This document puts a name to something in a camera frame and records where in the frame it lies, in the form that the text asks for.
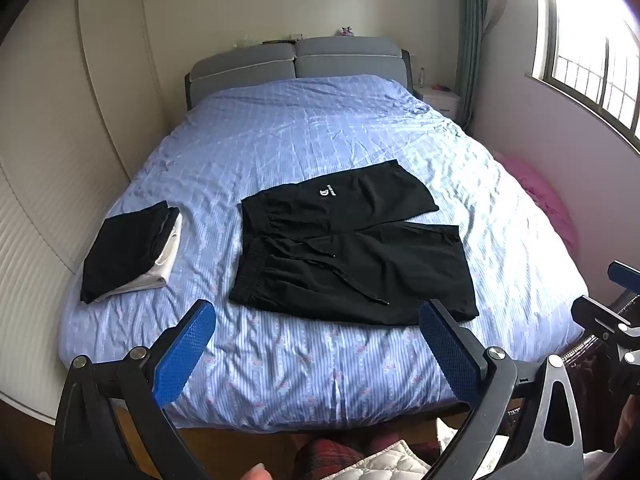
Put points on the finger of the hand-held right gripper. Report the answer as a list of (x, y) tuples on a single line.
[(600, 312), (622, 274)]

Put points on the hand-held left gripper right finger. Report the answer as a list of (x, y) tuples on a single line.
[(450, 355)]

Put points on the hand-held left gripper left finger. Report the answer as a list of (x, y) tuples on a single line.
[(192, 340)]

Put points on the black pants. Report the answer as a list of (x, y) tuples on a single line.
[(350, 270)]

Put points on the person's left hand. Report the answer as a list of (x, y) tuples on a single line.
[(257, 471)]

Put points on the pink blanket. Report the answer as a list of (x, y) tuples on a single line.
[(542, 195)]

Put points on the white quilted cloth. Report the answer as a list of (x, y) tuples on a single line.
[(380, 465)]

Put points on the person's red plaid legs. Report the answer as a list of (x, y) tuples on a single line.
[(330, 455)]

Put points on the blue striped bed sheet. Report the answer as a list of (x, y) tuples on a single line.
[(310, 160)]

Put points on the cream wardrobe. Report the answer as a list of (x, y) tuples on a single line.
[(55, 150)]

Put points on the barred window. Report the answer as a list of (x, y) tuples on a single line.
[(595, 40)]

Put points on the white nightstand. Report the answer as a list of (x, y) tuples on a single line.
[(442, 102)]

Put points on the clear bottle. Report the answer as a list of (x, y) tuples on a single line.
[(423, 76)]

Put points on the green curtain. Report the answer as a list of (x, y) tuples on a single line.
[(472, 35)]

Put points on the grey padded headboard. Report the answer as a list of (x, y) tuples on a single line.
[(325, 57)]

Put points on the purple toy figure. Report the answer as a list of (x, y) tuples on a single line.
[(346, 31)]

